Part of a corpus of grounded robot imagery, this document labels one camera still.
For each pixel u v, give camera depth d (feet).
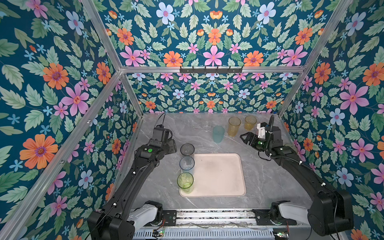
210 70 3.04
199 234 2.31
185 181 2.69
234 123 3.28
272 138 2.06
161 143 1.86
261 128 2.50
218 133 3.40
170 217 2.41
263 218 2.41
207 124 3.41
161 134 1.89
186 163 2.81
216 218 2.46
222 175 2.99
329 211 1.36
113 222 1.20
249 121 3.36
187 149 2.75
